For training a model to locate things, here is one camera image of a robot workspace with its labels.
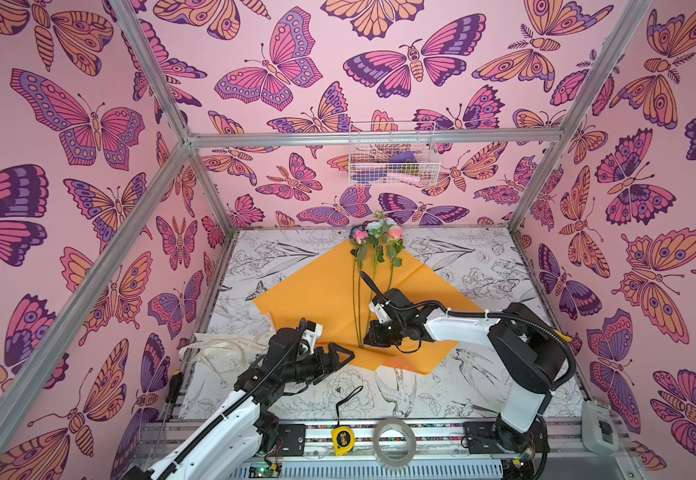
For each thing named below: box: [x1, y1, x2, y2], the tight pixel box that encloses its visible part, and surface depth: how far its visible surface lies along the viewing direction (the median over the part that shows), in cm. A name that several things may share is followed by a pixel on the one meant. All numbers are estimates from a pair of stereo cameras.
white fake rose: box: [365, 220, 391, 283], surface depth 115 cm
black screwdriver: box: [150, 371, 183, 468], surface depth 85 cm
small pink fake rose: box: [350, 229, 369, 347], surface depth 111 cm
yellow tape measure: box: [331, 385, 364, 456], surface depth 74 cm
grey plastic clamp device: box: [582, 400, 619, 456], surface depth 73 cm
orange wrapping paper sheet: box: [252, 239, 483, 375], surface depth 105 cm
